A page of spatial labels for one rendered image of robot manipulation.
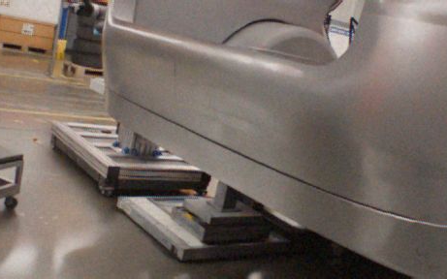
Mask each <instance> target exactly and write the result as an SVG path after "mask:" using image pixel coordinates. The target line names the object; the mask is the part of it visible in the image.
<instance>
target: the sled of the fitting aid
mask: <svg viewBox="0 0 447 279"><path fill-rule="evenodd" d="M171 218H172V220H175V222H177V223H178V224H180V225H181V226H182V227H183V228H185V229H186V230H187V231H188V232H190V233H192V234H193V235H195V236H196V237H197V238H198V239H200V240H202V241H214V240H227V239H251V238H264V237H269V236H270V229H271V225H270V224H267V223H266V222H264V221H263V223H243V224H208V223H207V222H206V221H205V220H202V219H201V218H200V217H199V216H197V215H195V214H194V213H193V212H190V210H188V209H186V208H185V207H184V206H182V205H179V206H172V214H171Z"/></svg>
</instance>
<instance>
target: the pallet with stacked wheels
mask: <svg viewBox="0 0 447 279"><path fill-rule="evenodd" d="M95 20H96V16H94V15H91V16H90V17H86V16H80V15H78V18H77V22H78V23H79V26H76V38H75V39H74V42H73V48H74V49H75V50H74V51H72V54H71V60H70V61H68V60H62V65H61V68H63V69H68V71H70V72H74V73H75V74H76V75H79V76H85V77H91V78H94V77H96V78H103V77H104V71H103V62H102V47H101V45H102V36H98V35H95V34H94V33H93V30H94V25H95ZM92 70H93V71H92ZM88 72H90V73H88ZM93 73H97V74H93ZM88 74H91V75H88ZM93 75H97V76H93ZM99 76H102V77H99Z"/></svg>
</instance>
